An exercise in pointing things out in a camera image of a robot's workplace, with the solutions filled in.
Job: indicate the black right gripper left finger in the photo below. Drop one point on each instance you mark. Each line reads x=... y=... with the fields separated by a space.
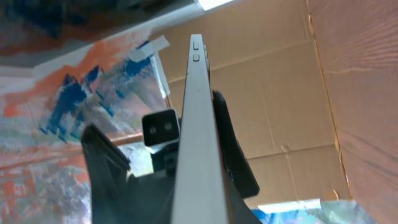
x=116 y=196

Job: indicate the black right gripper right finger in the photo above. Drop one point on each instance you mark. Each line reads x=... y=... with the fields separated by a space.
x=239 y=178

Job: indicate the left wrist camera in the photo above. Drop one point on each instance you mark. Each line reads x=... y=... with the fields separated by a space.
x=160 y=129

